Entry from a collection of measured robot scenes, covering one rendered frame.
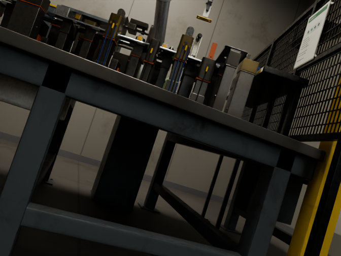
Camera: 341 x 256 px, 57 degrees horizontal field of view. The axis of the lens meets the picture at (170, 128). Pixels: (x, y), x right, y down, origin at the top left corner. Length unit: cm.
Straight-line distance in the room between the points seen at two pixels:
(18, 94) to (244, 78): 100
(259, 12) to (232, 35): 58
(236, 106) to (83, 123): 289
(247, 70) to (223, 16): 331
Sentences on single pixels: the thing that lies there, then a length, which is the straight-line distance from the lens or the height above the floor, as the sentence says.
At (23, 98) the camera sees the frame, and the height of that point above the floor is 53.
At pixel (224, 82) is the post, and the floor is 85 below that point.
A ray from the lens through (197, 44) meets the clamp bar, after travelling 191.
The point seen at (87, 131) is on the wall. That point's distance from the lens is 417.
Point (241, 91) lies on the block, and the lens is 156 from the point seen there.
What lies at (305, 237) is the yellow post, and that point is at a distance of 129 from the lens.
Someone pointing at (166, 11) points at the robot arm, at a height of 146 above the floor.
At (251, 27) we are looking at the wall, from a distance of 504.
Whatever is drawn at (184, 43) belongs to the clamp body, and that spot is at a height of 101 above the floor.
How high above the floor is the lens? 53
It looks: 3 degrees up
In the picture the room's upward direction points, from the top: 18 degrees clockwise
